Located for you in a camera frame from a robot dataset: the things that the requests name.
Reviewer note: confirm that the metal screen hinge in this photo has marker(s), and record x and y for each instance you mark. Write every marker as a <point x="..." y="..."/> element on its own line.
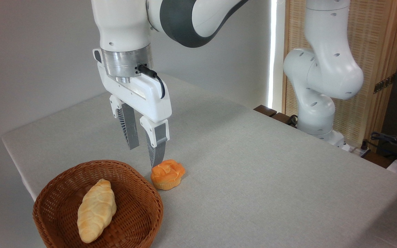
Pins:
<point x="384" y="83"/>

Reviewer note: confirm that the dark wooden block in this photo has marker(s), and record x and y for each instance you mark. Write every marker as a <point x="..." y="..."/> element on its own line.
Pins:
<point x="281" y="118"/>
<point x="265" y="110"/>

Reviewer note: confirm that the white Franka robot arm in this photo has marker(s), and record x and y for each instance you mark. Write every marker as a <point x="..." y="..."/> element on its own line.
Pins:
<point x="122" y="24"/>

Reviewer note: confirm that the grey tablecloth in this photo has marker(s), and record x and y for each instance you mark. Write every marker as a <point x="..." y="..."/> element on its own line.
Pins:
<point x="253" y="179"/>

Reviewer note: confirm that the bamboo folding screen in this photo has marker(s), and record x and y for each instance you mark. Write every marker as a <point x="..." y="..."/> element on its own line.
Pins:
<point x="374" y="41"/>

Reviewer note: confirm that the orange round bread bun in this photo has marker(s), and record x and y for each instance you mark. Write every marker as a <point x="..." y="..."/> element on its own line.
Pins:
<point x="167" y="174"/>

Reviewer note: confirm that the long pale bread loaf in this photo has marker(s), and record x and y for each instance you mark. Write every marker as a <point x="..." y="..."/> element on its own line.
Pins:
<point x="97" y="210"/>

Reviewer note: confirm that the brown wicker basket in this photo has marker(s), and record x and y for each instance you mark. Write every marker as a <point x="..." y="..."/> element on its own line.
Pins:
<point x="133" y="213"/>

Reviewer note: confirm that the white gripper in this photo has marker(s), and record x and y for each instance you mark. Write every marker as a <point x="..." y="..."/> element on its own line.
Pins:
<point x="143" y="96"/>

